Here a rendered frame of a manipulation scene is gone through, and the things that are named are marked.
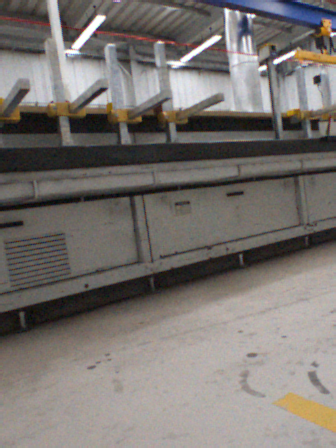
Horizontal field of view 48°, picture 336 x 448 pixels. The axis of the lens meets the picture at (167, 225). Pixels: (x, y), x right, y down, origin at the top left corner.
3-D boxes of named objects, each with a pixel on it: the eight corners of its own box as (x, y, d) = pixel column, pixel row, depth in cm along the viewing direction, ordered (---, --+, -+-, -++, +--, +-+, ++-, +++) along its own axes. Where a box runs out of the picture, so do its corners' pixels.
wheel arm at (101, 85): (110, 90, 123) (108, 77, 122) (100, 90, 121) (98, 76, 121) (65, 125, 159) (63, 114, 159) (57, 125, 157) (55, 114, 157)
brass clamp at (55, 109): (87, 115, 148) (85, 102, 147) (52, 114, 140) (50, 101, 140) (81, 119, 153) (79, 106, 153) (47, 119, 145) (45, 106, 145)
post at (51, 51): (75, 165, 146) (55, 37, 143) (66, 165, 144) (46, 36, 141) (72, 166, 149) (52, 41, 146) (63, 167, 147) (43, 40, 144)
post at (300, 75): (313, 147, 229) (303, 66, 226) (309, 147, 227) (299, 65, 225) (308, 148, 232) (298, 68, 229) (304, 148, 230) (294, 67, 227)
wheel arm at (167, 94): (174, 100, 137) (172, 88, 136) (166, 99, 135) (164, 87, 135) (119, 129, 173) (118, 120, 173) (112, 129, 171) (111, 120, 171)
